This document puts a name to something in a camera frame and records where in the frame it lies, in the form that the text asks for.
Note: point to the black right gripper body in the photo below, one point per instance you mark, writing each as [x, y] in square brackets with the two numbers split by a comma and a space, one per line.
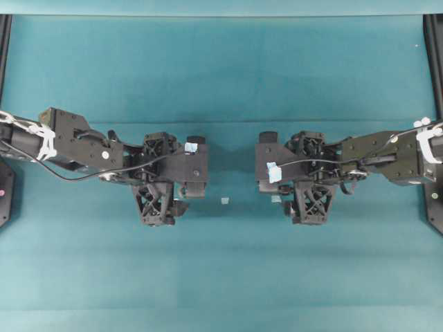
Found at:
[314, 170]

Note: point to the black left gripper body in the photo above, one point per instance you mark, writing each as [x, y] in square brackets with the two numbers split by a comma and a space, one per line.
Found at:
[153, 192]

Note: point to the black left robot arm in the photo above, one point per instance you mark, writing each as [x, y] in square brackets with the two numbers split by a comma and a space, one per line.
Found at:
[66, 140]

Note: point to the teal table mat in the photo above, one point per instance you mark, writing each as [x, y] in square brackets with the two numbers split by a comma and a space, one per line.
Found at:
[75, 256]

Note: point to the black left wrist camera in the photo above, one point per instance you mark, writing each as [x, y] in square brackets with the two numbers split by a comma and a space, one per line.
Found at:
[188, 168]

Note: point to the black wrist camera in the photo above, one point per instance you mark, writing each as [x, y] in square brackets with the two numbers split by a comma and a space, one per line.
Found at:
[188, 168]
[275, 164]

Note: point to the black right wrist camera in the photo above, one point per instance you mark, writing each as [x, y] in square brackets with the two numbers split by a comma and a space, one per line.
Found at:
[275, 164]

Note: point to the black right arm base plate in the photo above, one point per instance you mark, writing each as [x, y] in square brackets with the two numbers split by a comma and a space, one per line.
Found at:
[430, 210]

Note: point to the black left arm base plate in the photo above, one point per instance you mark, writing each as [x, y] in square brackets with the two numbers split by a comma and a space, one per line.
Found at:
[7, 191]

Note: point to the black aluminium frame rail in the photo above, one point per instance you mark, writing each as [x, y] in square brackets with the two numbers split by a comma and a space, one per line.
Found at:
[5, 31]

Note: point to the black vertical frame post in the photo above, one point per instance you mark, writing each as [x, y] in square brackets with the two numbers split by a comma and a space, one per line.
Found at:
[432, 27]

